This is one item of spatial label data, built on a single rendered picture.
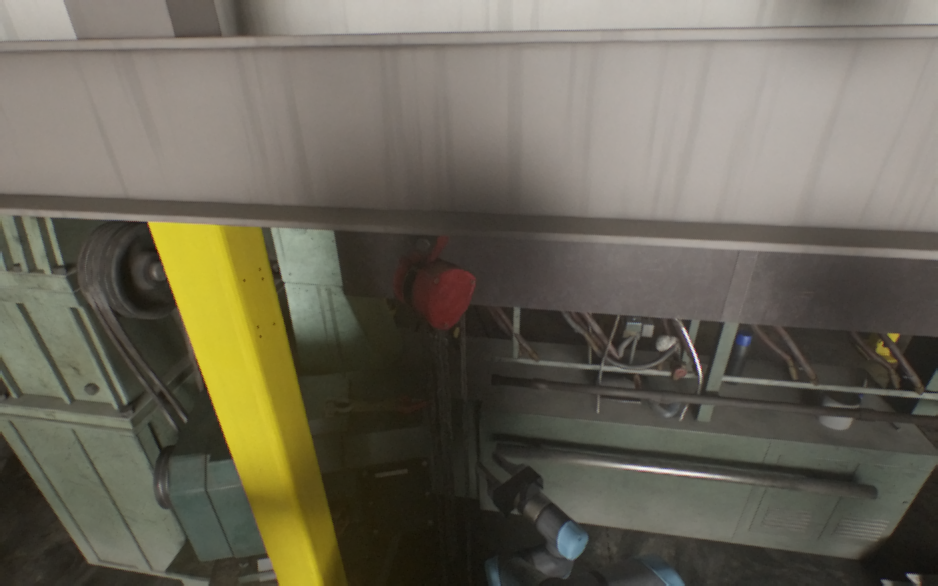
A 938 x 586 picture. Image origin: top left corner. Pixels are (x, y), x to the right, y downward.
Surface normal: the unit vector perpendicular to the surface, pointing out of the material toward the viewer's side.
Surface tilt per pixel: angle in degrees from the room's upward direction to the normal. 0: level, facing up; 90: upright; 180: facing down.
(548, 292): 90
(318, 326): 90
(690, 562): 0
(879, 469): 90
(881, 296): 90
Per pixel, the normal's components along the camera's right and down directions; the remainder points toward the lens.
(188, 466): 0.11, -0.28
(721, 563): -0.02, -0.88
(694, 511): -0.17, 0.48
